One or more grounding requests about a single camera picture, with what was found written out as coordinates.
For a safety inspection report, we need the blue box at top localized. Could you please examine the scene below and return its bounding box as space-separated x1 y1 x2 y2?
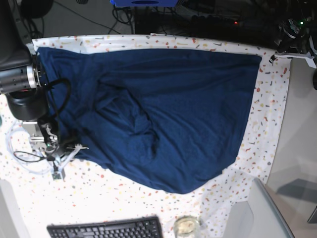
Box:
109 0 184 7

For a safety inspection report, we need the grey monitor edge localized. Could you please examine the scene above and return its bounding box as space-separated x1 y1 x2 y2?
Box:
248 178 294 238

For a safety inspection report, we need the coiled white cable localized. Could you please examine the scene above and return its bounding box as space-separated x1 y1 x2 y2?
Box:
5 121 57 175

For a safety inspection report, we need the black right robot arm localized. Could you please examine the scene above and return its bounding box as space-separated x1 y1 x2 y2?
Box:
0 0 83 161

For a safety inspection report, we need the clear glass jar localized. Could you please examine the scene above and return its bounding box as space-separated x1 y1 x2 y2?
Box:
173 216 201 238

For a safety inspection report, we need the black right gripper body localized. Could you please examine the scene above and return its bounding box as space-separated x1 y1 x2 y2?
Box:
46 135 80 161

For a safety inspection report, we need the dark blue t-shirt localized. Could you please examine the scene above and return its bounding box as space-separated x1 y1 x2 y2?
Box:
38 48 262 194

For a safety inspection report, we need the black computer keyboard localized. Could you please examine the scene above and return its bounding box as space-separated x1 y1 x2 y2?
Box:
47 216 163 238

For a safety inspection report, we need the terrazzo patterned tablecloth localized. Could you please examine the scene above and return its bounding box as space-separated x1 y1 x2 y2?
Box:
0 34 291 238

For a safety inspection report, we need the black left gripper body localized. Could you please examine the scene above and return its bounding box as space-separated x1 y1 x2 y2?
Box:
276 22 312 54

